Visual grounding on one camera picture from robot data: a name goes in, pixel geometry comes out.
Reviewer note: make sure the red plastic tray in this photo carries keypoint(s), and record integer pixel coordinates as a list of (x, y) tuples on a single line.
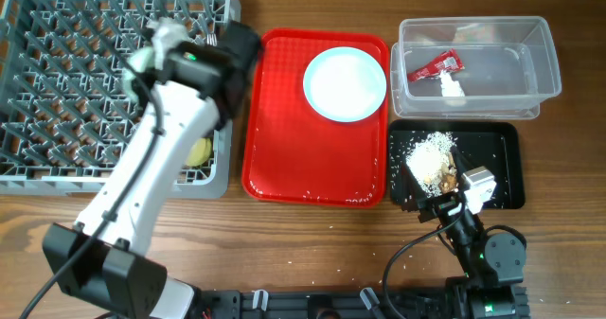
[(295, 155)]

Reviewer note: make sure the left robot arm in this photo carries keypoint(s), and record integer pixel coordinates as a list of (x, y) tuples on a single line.
[(187, 91)]

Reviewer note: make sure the light blue plate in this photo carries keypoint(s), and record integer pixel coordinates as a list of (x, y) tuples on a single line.
[(344, 84)]

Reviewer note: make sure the red sauce packet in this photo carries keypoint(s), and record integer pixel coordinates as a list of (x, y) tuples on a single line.
[(446, 62)]

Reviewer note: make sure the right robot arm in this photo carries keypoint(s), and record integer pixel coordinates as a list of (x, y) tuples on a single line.
[(492, 259)]

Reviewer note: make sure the yellow plastic cup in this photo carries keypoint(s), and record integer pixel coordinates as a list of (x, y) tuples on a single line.
[(200, 152)]

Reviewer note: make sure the grey dishwasher rack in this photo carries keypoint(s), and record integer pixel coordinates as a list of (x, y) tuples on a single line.
[(64, 118)]

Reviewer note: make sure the clear plastic bin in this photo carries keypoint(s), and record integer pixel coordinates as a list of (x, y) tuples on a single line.
[(510, 66)]

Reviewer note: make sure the white plastic fork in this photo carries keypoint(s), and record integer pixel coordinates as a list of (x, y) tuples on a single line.
[(211, 39)]

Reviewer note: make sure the black waste tray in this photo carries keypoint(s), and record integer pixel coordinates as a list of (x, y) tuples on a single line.
[(494, 145)]

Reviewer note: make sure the green bowl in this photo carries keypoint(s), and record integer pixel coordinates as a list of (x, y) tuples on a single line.
[(134, 83)]

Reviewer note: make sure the rice and food scraps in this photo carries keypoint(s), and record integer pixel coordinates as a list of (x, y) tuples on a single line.
[(431, 163)]

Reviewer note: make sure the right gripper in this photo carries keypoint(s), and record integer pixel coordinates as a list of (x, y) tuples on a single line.
[(415, 197)]

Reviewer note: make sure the white napkin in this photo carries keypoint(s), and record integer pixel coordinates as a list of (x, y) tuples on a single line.
[(451, 90)]

